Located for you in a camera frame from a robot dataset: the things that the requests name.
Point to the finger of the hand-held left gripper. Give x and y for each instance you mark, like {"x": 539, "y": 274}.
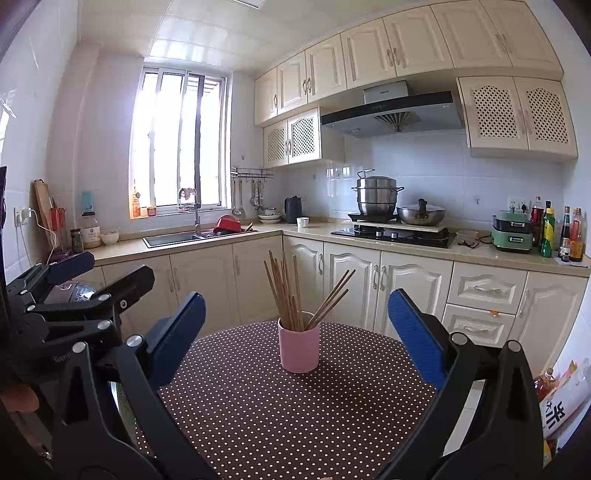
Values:
{"x": 69, "y": 267}
{"x": 134, "y": 286}

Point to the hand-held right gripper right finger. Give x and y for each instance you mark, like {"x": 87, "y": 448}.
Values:
{"x": 415, "y": 337}

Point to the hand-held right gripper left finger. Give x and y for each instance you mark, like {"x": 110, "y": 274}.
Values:
{"x": 178, "y": 337}

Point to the group of wooden chopsticks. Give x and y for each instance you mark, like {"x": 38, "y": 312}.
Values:
{"x": 286, "y": 304}

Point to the pink cup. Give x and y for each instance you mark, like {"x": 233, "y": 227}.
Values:
{"x": 299, "y": 350}

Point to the person's left hand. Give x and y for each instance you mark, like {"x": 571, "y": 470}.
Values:
{"x": 21, "y": 398}

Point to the small dark jar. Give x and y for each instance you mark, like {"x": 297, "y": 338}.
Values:
{"x": 76, "y": 241}

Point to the large glass jar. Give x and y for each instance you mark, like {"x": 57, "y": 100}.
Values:
{"x": 91, "y": 235}

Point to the red hanging bag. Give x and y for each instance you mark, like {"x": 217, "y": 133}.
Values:
{"x": 57, "y": 219}

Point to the white bowl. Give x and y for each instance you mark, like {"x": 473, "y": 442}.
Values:
{"x": 109, "y": 238}

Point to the cream lower kitchen cabinets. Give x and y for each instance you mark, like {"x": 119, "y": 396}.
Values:
{"x": 415, "y": 286}

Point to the cream kitchen cabinets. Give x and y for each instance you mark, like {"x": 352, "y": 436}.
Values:
{"x": 415, "y": 286}
{"x": 415, "y": 46}

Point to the steel kitchen sink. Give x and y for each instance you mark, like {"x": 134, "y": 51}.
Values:
{"x": 171, "y": 239}

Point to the light blue packet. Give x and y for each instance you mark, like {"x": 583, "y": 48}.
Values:
{"x": 87, "y": 201}

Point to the wooden cutting board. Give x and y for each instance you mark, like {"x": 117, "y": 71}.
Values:
{"x": 42, "y": 203}

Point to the steel kitchen faucet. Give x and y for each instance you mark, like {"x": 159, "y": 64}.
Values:
{"x": 197, "y": 217}

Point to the black gas stove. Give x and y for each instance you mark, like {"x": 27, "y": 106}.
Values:
{"x": 392, "y": 237}

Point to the red pot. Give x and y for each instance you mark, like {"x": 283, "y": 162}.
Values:
{"x": 227, "y": 224}

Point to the steel wok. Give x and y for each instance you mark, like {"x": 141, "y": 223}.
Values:
{"x": 420, "y": 216}

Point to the brown polka dot tablecloth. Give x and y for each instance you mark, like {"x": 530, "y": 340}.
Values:
{"x": 277, "y": 415}

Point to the hanging steel ladle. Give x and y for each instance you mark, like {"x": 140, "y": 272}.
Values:
{"x": 238, "y": 211}

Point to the green countertop appliance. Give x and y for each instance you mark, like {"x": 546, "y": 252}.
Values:
{"x": 510, "y": 237}

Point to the orange oil bottle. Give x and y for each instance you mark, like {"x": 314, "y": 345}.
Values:
{"x": 545, "y": 385}

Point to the steel steamer pot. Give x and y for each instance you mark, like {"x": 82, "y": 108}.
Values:
{"x": 376, "y": 196}

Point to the hanging steel utensil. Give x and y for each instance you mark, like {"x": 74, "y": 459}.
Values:
{"x": 254, "y": 198}

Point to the stack of white bowls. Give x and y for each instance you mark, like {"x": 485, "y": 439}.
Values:
{"x": 270, "y": 218}

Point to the kitchen window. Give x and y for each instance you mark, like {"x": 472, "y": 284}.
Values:
{"x": 171, "y": 138}

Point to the small white cup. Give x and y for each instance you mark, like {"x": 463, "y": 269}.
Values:
{"x": 302, "y": 223}

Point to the printed cardboard box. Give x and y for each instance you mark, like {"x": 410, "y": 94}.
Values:
{"x": 561, "y": 410}

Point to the green yellow bottle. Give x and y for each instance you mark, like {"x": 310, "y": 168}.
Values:
{"x": 547, "y": 235}

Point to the dark electric kettle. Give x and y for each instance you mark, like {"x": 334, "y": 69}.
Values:
{"x": 292, "y": 211}

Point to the dark sauce bottle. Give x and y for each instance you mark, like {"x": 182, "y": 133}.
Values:
{"x": 565, "y": 237}

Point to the amber sauce bottle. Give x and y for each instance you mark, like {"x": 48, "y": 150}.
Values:
{"x": 576, "y": 240}

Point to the grey range hood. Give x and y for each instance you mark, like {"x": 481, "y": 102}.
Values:
{"x": 415, "y": 115}

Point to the small lattice door cabinet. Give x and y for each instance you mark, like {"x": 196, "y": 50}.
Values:
{"x": 302, "y": 136}

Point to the large lattice door cabinet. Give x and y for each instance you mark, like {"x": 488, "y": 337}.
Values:
{"x": 498, "y": 113}

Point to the cream upper kitchen cabinets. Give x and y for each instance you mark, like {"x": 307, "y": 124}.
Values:
{"x": 415, "y": 46}

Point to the white wall charger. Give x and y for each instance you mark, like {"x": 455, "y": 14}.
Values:
{"x": 22, "y": 216}

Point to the steel wall utensil rack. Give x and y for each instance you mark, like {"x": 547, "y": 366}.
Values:
{"x": 251, "y": 173}

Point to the white wall outlet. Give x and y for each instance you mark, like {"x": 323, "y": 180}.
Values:
{"x": 515, "y": 203}

